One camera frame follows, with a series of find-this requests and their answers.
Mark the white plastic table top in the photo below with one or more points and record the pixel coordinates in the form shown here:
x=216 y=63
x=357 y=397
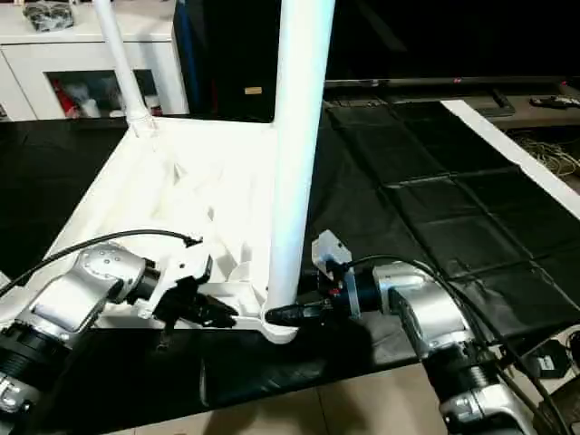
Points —
x=208 y=163

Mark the white glass-door cabinet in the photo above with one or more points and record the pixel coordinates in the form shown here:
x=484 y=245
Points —
x=91 y=50

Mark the small tan box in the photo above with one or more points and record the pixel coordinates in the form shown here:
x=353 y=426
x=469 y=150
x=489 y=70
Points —
x=253 y=91

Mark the white flat strip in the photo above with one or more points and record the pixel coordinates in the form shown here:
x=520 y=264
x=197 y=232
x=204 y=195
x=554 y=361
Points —
x=507 y=145

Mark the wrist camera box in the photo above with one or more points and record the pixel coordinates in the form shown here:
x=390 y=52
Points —
x=328 y=249
x=186 y=267

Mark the dark long rail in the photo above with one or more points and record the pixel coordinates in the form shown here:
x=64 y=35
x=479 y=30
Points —
x=408 y=82

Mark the red bottle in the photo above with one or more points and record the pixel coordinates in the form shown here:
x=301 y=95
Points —
x=62 y=98

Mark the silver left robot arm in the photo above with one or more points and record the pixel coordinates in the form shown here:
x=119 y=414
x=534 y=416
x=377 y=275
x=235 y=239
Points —
x=91 y=281

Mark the black floor power adapter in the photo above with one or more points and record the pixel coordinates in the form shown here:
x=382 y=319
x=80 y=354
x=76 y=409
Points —
x=548 y=362

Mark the white plastic table leg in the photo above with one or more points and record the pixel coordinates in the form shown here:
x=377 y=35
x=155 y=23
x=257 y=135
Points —
x=299 y=136
x=118 y=54

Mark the grey crumpled object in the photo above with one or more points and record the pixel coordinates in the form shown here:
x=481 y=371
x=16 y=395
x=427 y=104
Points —
x=47 y=14

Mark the black work mat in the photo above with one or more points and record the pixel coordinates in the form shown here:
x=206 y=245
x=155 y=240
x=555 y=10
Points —
x=435 y=199

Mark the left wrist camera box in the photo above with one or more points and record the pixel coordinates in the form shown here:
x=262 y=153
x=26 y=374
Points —
x=186 y=267

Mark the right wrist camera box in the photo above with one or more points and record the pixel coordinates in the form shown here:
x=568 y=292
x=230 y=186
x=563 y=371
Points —
x=328 y=249

